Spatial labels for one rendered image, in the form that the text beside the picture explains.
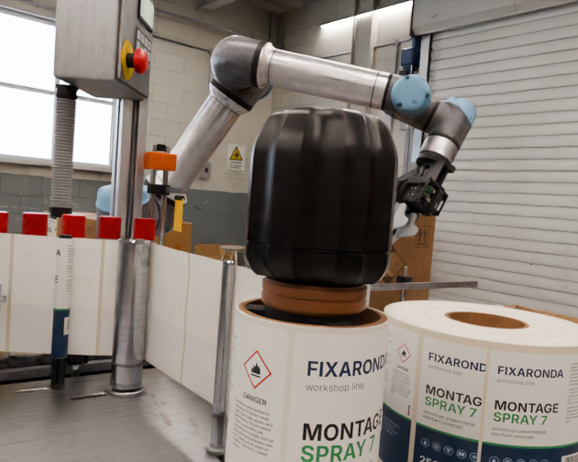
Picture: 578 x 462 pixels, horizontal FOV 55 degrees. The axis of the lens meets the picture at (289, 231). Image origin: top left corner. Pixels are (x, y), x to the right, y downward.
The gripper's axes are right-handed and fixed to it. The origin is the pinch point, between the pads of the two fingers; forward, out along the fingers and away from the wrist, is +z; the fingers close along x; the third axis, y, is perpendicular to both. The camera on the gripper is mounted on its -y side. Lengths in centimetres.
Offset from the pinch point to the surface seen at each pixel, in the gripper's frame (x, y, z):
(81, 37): -69, -1, 7
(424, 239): 26.4, -16.3, -13.6
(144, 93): -56, -9, 5
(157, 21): 31, -567, -248
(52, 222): 28, -409, 19
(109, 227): -52, 3, 29
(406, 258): 24.4, -16.9, -6.7
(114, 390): -46, 21, 46
